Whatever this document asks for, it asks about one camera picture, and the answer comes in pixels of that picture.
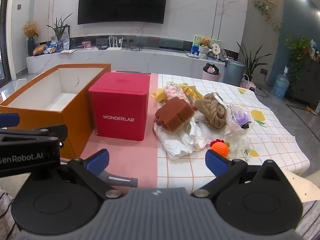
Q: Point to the brown braided plush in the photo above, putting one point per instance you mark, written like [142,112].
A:
[212,112]

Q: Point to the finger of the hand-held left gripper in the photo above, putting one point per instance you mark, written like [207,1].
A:
[8,120]

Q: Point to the green leafy plant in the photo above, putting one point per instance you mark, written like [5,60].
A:
[58,27]

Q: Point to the pink watering can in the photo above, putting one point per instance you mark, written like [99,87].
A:
[248,83]

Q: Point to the white router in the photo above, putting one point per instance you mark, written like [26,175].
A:
[114,46]

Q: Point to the hanging vine plant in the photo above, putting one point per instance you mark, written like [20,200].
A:
[267,12]

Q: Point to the brown sponge block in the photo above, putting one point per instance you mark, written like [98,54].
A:
[175,112]

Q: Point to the yellow cloth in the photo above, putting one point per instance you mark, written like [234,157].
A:
[158,95]

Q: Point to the orange crochet ball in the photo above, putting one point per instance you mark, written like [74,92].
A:
[220,148]

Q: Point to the long-leaf potted plant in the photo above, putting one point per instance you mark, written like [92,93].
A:
[250,62]

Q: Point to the black wall television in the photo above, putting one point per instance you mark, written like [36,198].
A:
[122,0]

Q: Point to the white marble TV counter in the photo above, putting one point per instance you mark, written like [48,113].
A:
[150,60]

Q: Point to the checked lemon tablecloth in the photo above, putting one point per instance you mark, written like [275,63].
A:
[270,135]

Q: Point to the blue water bottle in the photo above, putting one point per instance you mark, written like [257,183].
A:
[280,85]

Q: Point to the pink white knitted pouch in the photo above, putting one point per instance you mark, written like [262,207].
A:
[175,91]

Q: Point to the grey lidded bin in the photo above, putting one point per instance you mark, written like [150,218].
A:
[234,72]

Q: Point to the white plastic bag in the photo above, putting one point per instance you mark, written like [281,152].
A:
[180,142]

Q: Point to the brown bread loaf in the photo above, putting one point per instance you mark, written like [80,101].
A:
[39,50]

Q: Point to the red square box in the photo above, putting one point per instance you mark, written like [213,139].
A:
[120,105]

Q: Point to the dried yellow flowers in vase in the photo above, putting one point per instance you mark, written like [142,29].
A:
[30,33]

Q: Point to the beige dotted sheet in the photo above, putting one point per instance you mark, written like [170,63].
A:
[300,185]

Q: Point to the pink bin with black bag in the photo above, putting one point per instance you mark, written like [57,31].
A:
[211,73]

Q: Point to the orange cardboard box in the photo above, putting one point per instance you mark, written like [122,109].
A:
[72,115]

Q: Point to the bushy green plant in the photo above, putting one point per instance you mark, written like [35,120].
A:
[298,52]

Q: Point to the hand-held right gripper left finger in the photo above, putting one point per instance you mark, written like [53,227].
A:
[97,160]

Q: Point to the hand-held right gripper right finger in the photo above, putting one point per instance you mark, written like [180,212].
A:
[215,163]

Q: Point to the brown teddy bear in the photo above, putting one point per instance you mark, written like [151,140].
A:
[205,42]

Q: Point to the yellow snack packet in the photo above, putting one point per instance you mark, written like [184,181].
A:
[192,92]

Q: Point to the striped grey cloth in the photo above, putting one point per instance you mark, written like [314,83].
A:
[310,220]

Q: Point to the purple flower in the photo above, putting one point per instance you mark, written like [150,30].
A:
[240,118]

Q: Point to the blue white snack bags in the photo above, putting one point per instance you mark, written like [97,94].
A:
[58,45]

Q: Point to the dark cabinet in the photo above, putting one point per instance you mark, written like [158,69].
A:
[307,80]

